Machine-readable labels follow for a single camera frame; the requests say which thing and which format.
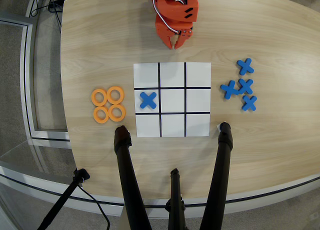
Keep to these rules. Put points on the thin black tripod leg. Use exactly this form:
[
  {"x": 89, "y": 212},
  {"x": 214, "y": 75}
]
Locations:
[{"x": 175, "y": 190}]

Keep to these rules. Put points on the small white tag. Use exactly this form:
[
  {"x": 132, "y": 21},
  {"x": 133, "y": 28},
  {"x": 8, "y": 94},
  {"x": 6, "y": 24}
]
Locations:
[{"x": 218, "y": 127}]

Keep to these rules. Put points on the metal glass panel frame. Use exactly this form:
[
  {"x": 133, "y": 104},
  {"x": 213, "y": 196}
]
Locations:
[{"x": 27, "y": 65}]

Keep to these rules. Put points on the black stand pole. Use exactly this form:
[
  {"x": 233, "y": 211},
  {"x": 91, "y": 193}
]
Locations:
[{"x": 62, "y": 200}]

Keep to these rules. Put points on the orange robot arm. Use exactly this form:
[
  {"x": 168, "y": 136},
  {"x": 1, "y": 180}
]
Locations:
[{"x": 175, "y": 7}]

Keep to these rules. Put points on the white tic-tac-toe grid sheet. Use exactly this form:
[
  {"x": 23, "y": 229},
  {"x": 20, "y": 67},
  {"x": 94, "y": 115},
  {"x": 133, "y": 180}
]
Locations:
[{"x": 172, "y": 100}]

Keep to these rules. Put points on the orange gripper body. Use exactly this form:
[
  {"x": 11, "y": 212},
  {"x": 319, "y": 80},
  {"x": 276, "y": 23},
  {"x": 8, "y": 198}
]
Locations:
[{"x": 165, "y": 30}]

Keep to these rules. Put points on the blue foam cross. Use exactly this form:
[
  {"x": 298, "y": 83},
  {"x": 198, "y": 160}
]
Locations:
[
  {"x": 148, "y": 100},
  {"x": 230, "y": 89},
  {"x": 245, "y": 86},
  {"x": 249, "y": 103},
  {"x": 245, "y": 66}
]

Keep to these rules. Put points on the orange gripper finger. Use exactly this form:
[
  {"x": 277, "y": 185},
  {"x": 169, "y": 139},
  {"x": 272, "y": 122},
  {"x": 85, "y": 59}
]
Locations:
[
  {"x": 183, "y": 38},
  {"x": 166, "y": 40}
]

